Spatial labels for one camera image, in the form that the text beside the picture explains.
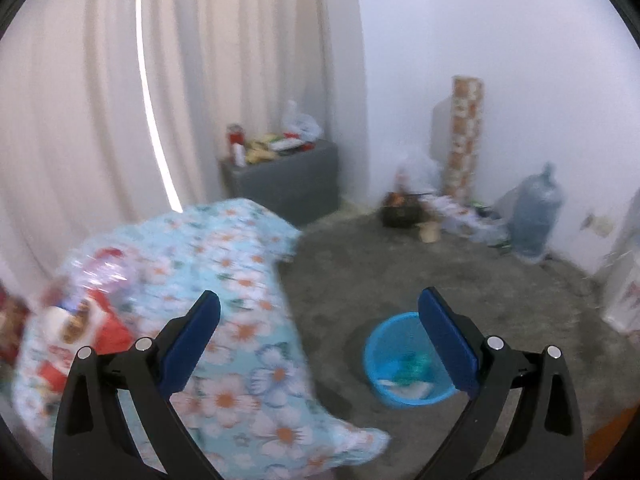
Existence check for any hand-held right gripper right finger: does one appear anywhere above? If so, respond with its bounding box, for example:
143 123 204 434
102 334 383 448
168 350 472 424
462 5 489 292
417 287 586 480

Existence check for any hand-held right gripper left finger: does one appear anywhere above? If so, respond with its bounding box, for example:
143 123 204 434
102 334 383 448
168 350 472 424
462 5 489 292
52 290 223 480

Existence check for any blue plastic bin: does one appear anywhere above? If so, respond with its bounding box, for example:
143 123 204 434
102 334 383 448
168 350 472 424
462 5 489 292
364 312 458 408

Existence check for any green wrapper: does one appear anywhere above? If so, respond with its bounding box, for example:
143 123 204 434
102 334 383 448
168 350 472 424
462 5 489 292
400 352 436 381

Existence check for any floral light blue tablecloth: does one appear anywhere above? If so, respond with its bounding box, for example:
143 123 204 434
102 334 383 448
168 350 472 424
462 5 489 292
11 199 391 480

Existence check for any white wrapper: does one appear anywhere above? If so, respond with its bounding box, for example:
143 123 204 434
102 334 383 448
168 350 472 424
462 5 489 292
377 377 433 401

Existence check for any red white snack packet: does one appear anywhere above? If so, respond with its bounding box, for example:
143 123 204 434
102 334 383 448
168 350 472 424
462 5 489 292
37 292 133 396

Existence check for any clear crumpled plastic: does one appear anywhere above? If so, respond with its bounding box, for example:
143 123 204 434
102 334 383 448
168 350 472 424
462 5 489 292
60 247 136 306

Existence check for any pile of white packaging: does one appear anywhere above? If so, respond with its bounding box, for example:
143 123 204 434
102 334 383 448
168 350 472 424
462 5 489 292
435 195 511 246

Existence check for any black basket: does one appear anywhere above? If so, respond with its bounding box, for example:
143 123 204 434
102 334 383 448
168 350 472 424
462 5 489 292
382 191 436 228

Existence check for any large blue water jug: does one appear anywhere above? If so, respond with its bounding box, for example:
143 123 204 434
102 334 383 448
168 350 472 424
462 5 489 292
507 162 563 261

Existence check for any clear plastic bag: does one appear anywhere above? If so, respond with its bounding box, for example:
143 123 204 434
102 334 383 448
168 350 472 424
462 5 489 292
397 147 443 196

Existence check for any dark red gift bag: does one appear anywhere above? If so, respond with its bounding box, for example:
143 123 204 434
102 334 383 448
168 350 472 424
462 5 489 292
0 285 31 366

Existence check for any white printed carton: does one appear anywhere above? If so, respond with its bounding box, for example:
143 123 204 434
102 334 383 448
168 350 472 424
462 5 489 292
602 255 640 333

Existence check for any grey cabinet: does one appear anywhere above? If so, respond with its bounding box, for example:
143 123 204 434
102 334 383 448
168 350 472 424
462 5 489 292
220 140 341 228

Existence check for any pile of snack packets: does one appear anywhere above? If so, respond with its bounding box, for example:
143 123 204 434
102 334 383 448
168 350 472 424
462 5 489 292
245 132 316 163

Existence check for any red thermos flask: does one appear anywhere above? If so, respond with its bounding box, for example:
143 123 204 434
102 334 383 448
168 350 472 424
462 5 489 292
226 124 247 163

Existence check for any white plastic bag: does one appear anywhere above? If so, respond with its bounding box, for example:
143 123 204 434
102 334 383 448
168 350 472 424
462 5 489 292
281 100 323 142

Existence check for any cream pleated curtain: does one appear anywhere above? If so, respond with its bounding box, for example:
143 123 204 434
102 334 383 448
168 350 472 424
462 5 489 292
0 0 368 291

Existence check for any wall socket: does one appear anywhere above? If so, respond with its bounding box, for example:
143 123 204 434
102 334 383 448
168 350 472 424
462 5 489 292
582 215 613 236

